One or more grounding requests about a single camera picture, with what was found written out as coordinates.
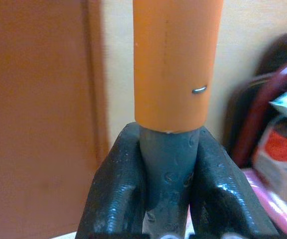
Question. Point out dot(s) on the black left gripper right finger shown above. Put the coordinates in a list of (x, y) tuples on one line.
[(223, 189)]

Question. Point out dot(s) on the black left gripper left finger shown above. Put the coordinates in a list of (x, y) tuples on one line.
[(113, 189)]

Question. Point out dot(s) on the white red plastic bag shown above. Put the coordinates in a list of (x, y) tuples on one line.
[(280, 154)]

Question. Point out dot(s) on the brown wooden door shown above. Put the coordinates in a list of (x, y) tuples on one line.
[(41, 112)]

